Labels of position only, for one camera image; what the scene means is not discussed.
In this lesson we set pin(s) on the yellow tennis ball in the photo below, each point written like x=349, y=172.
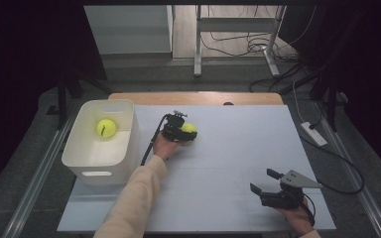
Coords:
x=106, y=128
x=189, y=127

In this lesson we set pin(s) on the person's right hand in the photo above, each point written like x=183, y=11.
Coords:
x=299, y=219

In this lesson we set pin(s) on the black metal stand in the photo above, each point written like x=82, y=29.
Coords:
x=62, y=99
x=331, y=99

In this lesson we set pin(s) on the white power strip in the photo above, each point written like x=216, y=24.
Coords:
x=314, y=134

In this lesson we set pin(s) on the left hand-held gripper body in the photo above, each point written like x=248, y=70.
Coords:
x=173, y=127

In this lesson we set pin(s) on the white plastic storage bin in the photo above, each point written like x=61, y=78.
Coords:
x=99, y=155

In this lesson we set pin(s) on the white metal desk frame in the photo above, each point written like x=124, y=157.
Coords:
x=234, y=24

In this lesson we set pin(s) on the person's left hand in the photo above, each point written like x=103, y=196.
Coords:
x=163, y=147

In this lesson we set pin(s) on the white cabinet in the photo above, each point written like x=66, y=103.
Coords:
x=129, y=29

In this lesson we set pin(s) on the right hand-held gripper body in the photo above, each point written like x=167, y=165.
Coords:
x=284, y=199

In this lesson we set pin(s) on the wooden table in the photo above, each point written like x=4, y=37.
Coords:
x=195, y=98

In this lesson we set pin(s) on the white board table cover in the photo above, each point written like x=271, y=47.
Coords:
x=228, y=158

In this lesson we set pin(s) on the grey metal floor rail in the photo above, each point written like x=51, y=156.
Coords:
x=36, y=178
x=360, y=188

